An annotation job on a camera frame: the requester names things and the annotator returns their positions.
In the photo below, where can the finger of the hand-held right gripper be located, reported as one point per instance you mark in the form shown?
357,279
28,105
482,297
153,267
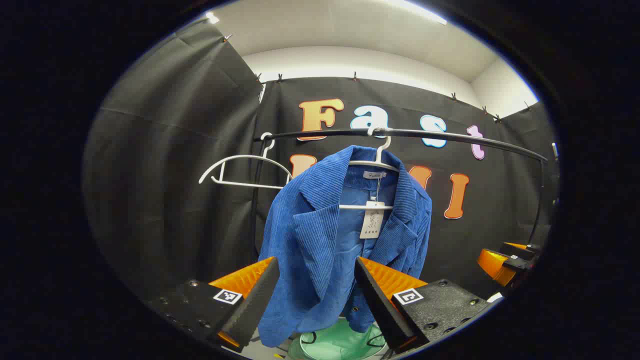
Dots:
492,265
517,250

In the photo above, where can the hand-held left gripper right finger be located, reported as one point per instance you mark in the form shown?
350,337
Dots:
380,310

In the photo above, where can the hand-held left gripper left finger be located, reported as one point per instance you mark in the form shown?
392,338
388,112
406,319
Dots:
255,305

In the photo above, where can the white plastic hanger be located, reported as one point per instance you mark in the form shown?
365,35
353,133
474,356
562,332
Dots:
382,150
250,185

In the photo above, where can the black metal clothes rack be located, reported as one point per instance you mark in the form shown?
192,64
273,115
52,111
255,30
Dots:
425,133

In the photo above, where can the small ceiling light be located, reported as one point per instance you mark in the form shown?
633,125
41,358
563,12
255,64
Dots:
212,18

